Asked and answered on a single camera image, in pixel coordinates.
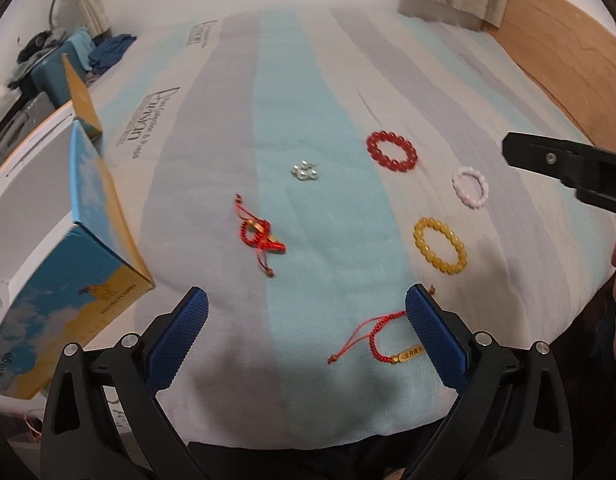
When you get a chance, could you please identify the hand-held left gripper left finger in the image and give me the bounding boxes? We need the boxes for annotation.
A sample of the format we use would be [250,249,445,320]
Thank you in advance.
[40,286,211,480]

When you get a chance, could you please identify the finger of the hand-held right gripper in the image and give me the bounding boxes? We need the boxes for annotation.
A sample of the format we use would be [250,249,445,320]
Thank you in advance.
[502,131,616,190]

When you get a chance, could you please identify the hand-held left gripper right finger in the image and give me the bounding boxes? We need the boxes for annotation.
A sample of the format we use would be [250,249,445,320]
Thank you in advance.
[404,283,574,480]

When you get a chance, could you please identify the red cord bracelet gold bar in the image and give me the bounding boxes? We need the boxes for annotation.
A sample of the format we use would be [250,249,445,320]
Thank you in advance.
[327,285,436,367]

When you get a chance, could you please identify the pink bead bracelet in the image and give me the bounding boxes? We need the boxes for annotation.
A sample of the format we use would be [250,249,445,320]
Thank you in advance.
[452,166,490,209]

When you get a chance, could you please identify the yellow bead bracelet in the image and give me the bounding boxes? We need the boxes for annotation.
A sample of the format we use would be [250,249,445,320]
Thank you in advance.
[413,217,468,275]

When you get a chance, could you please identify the red cord bracelet gold charm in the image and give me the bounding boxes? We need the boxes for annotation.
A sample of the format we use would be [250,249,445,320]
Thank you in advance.
[233,193,287,278]

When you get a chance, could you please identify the red bead bracelet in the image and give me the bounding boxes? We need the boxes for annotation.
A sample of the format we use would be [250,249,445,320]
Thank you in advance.
[366,130,419,173]

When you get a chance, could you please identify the white cardboard box blue print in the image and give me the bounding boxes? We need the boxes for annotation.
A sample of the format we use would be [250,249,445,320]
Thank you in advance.
[0,52,156,401]

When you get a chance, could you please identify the pearl earrings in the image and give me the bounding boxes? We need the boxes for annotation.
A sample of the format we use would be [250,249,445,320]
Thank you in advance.
[290,160,321,181]

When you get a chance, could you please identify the person's dark clothing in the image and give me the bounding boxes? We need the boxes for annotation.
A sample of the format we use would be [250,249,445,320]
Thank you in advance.
[188,422,459,480]

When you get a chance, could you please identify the striped bed sheet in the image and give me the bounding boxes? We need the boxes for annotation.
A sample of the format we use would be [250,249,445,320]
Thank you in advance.
[0,7,616,448]

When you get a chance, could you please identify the grey suitcase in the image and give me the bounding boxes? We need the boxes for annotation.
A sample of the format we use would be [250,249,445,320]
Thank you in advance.
[0,91,56,171]

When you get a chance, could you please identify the teal suitcase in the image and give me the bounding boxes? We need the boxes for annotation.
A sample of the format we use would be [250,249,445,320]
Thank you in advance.
[30,30,96,111]

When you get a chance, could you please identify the blue clothes pile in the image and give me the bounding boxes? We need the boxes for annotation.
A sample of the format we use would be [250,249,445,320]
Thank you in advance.
[88,34,138,73]

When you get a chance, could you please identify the dark clothes pile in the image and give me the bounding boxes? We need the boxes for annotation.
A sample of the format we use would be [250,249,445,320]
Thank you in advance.
[8,27,69,86]

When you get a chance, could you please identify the narrow beige curtain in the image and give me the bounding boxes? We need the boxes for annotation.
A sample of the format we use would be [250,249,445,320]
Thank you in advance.
[75,0,114,38]

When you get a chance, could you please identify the red wire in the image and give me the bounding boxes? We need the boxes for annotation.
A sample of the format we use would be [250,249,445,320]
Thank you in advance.
[18,407,44,441]

